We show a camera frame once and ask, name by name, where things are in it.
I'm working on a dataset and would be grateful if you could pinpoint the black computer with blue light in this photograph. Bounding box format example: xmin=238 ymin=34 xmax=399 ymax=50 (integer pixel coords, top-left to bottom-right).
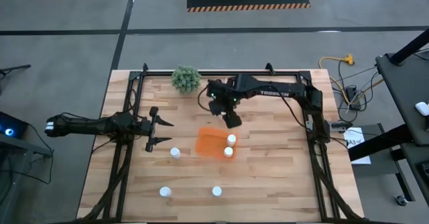
xmin=0 ymin=111 xmax=29 ymax=139

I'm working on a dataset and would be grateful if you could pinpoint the black desk leg frame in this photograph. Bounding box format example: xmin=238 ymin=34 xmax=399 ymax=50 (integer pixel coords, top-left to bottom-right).
xmin=348 ymin=123 xmax=429 ymax=205

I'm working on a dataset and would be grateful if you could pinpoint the green artificial plant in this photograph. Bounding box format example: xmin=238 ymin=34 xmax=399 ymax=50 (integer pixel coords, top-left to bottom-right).
xmin=171 ymin=64 xmax=202 ymax=95

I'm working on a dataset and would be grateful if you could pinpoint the black tripod leg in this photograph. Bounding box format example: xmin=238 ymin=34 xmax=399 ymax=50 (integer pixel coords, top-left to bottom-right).
xmin=0 ymin=64 xmax=32 ymax=77

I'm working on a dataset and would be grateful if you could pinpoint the dark grey side table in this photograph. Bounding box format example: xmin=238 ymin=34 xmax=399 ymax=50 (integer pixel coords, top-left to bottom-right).
xmin=0 ymin=135 xmax=54 ymax=224

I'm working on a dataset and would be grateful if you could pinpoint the orange translucent plastic basket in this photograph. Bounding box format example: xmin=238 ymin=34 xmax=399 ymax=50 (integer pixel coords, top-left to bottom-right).
xmin=194 ymin=127 xmax=238 ymax=160

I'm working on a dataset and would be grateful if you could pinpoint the black desk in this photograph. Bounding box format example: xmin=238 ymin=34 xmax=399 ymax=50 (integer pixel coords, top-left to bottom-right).
xmin=375 ymin=51 xmax=429 ymax=146

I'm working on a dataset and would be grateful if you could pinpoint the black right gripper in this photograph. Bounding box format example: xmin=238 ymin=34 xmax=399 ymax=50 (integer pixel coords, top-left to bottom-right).
xmin=208 ymin=96 xmax=243 ymax=129

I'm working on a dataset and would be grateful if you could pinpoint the black table rig frame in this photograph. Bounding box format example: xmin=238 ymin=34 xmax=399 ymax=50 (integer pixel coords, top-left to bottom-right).
xmin=78 ymin=62 xmax=363 ymax=224

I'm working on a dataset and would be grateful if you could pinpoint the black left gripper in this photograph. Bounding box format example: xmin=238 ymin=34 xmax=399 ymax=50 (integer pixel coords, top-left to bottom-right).
xmin=140 ymin=106 xmax=175 ymax=153

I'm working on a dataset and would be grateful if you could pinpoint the black power strip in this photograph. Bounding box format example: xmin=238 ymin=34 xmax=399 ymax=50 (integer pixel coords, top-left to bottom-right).
xmin=345 ymin=85 xmax=361 ymax=110

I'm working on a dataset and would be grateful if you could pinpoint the black pole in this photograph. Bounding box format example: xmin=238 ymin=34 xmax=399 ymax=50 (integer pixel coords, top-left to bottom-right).
xmin=390 ymin=28 xmax=429 ymax=66

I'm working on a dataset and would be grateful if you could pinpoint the small white case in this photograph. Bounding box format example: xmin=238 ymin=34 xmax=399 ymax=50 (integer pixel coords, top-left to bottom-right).
xmin=414 ymin=101 xmax=429 ymax=117

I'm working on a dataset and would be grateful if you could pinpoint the yellow extension cord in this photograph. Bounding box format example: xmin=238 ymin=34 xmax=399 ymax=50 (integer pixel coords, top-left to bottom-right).
xmin=318 ymin=54 xmax=385 ymax=106

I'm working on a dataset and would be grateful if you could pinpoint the white paper sheet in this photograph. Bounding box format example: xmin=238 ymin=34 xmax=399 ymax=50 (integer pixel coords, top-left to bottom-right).
xmin=343 ymin=126 xmax=372 ymax=166

